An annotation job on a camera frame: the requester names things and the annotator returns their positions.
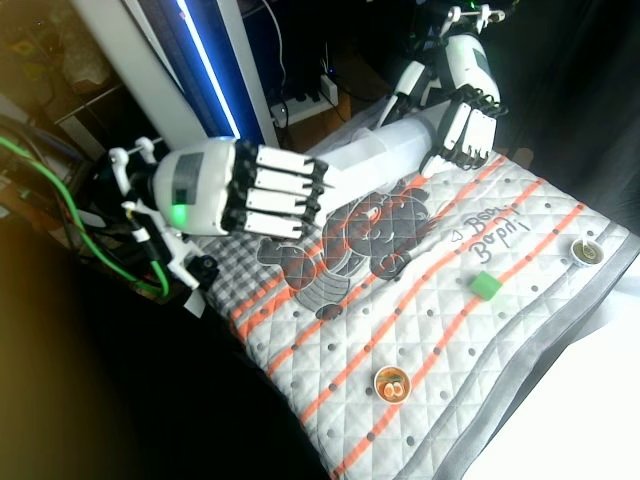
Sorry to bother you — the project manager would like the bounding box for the thick green cable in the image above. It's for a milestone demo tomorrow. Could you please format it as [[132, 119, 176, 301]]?
[[0, 134, 172, 301]]

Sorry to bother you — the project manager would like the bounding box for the white pillar with blue light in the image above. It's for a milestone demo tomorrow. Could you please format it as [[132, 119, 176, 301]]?
[[69, 0, 281, 151]]

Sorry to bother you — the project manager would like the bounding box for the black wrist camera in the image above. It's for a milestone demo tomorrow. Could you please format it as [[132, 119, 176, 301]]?
[[191, 253, 221, 292]]

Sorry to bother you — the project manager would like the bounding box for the grey quilt with printed bear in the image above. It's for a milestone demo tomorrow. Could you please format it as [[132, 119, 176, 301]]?
[[192, 149, 632, 480]]

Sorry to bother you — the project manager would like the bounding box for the green toy cylinder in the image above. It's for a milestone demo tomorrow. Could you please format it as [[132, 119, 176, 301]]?
[[468, 271, 502, 302]]

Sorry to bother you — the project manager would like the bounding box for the small toy soup bowl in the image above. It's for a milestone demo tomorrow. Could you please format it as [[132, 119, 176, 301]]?
[[570, 237, 605, 268]]

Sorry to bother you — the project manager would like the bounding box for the toy noodle bowl with egg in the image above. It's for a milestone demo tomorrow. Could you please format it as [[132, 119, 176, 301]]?
[[373, 365, 413, 404]]

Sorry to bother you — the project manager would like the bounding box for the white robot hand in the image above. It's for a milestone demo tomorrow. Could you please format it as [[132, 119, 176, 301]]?
[[374, 32, 510, 177], [151, 135, 335, 241]]

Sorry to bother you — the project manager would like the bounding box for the black curtain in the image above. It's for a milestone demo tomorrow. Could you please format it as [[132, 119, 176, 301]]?
[[499, 0, 640, 216]]

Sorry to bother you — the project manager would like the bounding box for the white power strip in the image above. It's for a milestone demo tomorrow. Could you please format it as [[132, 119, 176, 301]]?
[[269, 73, 342, 127]]

